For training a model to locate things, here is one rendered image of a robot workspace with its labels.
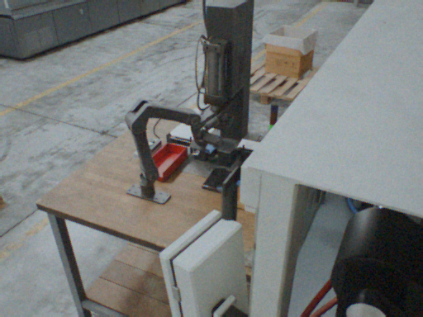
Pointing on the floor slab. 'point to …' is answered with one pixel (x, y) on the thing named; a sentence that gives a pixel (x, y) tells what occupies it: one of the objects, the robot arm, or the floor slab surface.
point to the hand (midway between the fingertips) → (202, 149)
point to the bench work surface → (130, 227)
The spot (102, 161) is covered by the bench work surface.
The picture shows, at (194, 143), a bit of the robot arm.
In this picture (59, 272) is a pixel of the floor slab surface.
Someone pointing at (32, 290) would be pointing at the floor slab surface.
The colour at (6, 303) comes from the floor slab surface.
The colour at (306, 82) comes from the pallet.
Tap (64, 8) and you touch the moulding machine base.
